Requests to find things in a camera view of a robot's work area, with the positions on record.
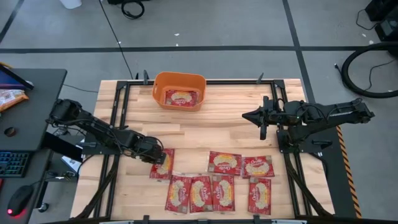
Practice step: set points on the black equipment case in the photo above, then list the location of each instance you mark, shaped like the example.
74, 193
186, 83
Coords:
387, 28

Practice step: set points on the black yellow hazard tape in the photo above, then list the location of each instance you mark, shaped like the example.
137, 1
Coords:
349, 174

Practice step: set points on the white bin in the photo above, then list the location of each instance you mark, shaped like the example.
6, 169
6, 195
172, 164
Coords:
71, 3

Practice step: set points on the black caster wheel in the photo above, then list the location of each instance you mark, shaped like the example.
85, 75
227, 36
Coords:
43, 207

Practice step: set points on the white printed paper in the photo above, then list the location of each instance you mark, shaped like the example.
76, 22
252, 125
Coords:
73, 163

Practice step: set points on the black desk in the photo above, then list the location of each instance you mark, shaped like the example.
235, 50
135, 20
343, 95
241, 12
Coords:
37, 118

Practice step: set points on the small round black object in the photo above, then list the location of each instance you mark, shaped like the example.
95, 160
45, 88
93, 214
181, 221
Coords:
10, 132

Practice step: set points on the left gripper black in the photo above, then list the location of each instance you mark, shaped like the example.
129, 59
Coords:
149, 149

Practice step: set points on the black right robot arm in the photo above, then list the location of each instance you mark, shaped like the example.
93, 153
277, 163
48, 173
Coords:
342, 112

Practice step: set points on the black side platform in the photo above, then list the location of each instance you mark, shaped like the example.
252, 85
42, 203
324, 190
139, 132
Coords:
334, 174

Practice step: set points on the black aluminium table frame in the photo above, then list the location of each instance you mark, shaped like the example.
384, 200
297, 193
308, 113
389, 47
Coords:
233, 82

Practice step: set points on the black backlit keyboard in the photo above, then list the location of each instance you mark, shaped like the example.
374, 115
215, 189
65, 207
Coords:
14, 164

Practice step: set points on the black frame clamp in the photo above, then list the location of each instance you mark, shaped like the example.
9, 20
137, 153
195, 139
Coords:
256, 219
259, 79
145, 77
145, 220

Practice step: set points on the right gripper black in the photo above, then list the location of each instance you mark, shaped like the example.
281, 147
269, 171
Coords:
275, 114

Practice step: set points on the orange snack bag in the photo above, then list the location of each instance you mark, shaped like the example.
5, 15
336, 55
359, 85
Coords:
11, 99

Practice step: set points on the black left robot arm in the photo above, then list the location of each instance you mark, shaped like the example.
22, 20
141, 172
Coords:
93, 127

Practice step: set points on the black mouse red light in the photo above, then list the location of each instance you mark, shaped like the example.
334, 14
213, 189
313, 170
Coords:
20, 199

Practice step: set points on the orange plastic basket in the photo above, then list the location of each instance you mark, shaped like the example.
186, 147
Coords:
178, 77

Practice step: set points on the laptop with purple screen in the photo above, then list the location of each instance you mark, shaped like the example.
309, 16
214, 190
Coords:
9, 81

